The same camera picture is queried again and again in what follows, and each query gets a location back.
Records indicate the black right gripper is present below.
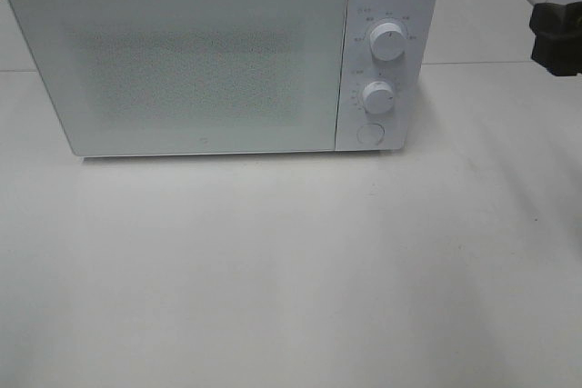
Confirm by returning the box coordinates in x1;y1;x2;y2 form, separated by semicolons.
529;2;582;76

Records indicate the white microwave knob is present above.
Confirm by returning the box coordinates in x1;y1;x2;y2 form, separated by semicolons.
369;20;407;62
361;81;396;115

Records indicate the round white door button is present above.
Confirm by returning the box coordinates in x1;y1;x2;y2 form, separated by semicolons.
356;124;385;146

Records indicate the white microwave door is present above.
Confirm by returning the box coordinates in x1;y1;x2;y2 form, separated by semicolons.
9;0;346;157

